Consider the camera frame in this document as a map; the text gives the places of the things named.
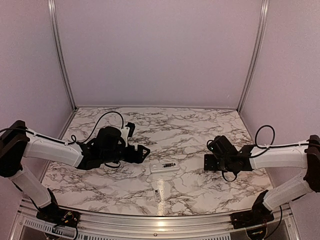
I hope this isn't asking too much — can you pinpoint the white battery cover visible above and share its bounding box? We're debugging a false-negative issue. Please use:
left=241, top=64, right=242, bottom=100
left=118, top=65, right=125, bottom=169
left=153, top=189, right=162, bottom=203

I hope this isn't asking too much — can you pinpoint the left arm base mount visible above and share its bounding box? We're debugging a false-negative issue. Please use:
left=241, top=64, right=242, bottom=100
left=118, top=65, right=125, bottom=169
left=32, top=188, right=80, bottom=228

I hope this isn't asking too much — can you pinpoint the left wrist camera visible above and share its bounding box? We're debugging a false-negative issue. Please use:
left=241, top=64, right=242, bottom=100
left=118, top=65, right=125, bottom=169
left=120, top=122, right=136, bottom=147

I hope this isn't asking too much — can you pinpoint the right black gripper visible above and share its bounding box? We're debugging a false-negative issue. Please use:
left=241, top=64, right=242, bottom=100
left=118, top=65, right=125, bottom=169
left=204, top=153, right=233, bottom=172

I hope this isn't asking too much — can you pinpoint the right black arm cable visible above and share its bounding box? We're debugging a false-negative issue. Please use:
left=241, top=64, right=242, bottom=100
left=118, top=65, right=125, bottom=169
left=207, top=124, right=311, bottom=182

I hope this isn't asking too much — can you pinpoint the front aluminium rail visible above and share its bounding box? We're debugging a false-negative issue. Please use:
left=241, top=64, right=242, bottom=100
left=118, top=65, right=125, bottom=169
left=9, top=199, right=301, bottom=240

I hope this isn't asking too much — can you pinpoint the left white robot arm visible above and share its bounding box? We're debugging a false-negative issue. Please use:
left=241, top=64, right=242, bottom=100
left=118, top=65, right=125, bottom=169
left=0, top=120, right=150, bottom=223

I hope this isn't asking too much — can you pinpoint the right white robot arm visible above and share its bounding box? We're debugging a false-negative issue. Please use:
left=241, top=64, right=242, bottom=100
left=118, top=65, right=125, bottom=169
left=203, top=135, right=320, bottom=224

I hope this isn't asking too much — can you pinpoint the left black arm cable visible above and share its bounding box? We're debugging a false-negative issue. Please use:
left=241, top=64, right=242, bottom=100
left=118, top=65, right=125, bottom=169
left=0, top=111, right=126, bottom=168

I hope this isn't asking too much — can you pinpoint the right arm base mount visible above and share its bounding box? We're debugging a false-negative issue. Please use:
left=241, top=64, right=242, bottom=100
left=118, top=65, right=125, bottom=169
left=230, top=190, right=275, bottom=229

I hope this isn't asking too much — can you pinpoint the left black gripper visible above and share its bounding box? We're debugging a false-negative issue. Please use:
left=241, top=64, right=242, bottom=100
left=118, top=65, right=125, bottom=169
left=101, top=144, right=151, bottom=164

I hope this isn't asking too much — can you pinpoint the left aluminium frame post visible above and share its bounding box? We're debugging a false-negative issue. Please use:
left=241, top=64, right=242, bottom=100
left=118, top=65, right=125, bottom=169
left=47, top=0, right=77, bottom=112

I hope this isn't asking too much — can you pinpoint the right aluminium frame post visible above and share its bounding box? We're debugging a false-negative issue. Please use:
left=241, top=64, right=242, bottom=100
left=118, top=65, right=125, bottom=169
left=236, top=0, right=270, bottom=115

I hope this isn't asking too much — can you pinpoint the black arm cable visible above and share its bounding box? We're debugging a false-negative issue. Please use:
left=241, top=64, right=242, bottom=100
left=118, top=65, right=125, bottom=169
left=0, top=111, right=126, bottom=168
left=207, top=124, right=311, bottom=182

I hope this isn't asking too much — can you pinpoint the aluminium frame post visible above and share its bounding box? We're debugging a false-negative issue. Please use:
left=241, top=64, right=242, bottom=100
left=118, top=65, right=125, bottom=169
left=236, top=0, right=270, bottom=115
left=47, top=0, right=77, bottom=112

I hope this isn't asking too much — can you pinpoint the white remote control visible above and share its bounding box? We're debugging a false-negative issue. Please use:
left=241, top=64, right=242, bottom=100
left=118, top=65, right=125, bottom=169
left=149, top=161, right=180, bottom=174

